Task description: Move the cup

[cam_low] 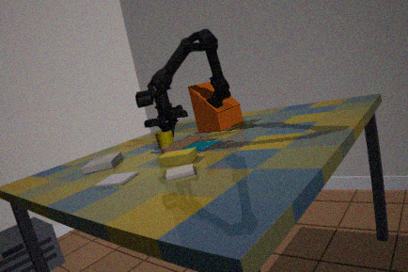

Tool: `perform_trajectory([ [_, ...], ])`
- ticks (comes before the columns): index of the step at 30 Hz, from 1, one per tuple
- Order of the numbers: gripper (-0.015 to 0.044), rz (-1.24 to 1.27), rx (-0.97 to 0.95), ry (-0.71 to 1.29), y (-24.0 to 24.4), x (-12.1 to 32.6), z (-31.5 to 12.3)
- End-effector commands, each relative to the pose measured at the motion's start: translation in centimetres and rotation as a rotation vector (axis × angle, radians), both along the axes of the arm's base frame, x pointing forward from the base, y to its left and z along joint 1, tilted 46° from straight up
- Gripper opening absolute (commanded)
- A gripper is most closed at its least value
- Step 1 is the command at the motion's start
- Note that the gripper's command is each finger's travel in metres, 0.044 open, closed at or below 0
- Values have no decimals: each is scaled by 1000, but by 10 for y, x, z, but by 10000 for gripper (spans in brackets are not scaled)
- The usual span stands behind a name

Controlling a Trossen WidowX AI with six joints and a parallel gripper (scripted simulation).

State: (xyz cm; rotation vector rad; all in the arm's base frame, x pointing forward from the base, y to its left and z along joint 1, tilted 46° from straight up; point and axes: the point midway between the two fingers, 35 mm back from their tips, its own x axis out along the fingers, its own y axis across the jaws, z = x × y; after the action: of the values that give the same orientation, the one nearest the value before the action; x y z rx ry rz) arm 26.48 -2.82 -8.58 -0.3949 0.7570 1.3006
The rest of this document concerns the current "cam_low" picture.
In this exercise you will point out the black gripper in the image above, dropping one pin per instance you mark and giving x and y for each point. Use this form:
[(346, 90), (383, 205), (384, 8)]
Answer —
[(160, 122)]

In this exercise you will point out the yellow rectangular block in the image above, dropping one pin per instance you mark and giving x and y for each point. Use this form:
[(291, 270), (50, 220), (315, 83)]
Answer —
[(181, 157)]

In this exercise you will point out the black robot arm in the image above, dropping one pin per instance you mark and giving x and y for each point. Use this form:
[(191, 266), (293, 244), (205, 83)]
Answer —
[(162, 79)]

